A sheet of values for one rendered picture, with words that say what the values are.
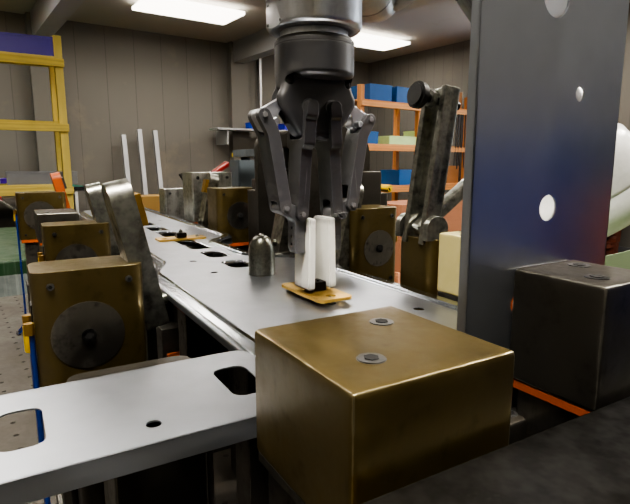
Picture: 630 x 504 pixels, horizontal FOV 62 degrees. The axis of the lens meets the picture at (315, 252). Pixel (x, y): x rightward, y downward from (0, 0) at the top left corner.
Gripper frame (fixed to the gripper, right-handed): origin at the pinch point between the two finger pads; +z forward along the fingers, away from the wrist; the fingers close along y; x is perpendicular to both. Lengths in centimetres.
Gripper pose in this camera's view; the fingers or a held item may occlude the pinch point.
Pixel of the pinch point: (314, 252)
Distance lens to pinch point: 52.3
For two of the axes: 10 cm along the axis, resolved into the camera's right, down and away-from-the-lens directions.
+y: -8.6, 0.9, -5.0
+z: 0.0, 9.9, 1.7
